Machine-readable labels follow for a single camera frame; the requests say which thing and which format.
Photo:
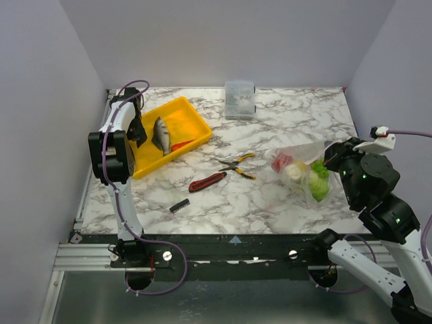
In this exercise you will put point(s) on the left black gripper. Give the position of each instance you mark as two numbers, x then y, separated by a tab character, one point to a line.
138	136

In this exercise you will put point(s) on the grey fish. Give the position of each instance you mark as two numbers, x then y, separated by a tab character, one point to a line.
161	137

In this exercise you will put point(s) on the clear zip top bag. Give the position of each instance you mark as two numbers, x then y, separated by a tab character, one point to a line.
303	155

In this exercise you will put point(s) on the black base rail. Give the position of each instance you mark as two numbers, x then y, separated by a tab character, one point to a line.
207	257

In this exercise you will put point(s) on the black chip comb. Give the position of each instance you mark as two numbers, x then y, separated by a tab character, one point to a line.
180	205

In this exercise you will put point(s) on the clear plastic screw box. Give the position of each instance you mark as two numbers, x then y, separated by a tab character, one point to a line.
239	100

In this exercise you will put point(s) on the red black utility knife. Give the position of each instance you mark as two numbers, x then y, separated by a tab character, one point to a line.
199	185

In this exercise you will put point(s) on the yellow handled pliers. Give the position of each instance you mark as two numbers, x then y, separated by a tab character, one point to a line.
233	165

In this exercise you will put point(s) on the green grapes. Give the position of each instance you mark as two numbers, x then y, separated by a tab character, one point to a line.
318	167

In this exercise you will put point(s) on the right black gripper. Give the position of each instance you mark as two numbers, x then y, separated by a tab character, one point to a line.
334	155

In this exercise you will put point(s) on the green white leek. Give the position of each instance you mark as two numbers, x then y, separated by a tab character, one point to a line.
293	173

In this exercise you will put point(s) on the green cabbage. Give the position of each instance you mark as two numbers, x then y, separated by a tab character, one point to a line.
318	184

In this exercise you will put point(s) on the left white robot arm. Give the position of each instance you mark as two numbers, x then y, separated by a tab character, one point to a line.
113	163

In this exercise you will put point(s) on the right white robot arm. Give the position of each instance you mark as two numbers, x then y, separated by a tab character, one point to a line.
395	225

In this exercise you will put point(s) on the yellow plastic tray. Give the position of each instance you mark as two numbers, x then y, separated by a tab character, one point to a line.
183	122

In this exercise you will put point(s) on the orange carrot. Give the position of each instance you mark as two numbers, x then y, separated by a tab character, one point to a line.
180	145

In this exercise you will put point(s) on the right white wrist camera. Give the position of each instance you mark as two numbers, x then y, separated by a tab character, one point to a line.
383	141

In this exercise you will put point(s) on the red tomato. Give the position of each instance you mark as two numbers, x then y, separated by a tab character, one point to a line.
280	162

